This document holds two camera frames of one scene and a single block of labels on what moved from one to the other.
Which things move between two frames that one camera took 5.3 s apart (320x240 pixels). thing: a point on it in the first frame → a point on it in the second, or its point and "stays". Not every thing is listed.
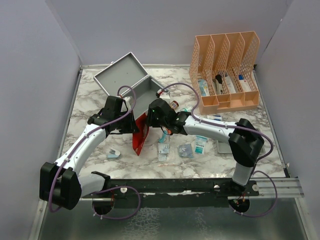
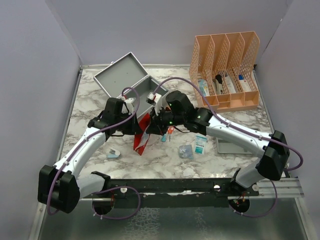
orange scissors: [169, 133] stays
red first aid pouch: [139, 138] stays
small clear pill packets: [163, 150] → [144, 139]
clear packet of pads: [185, 150] stays
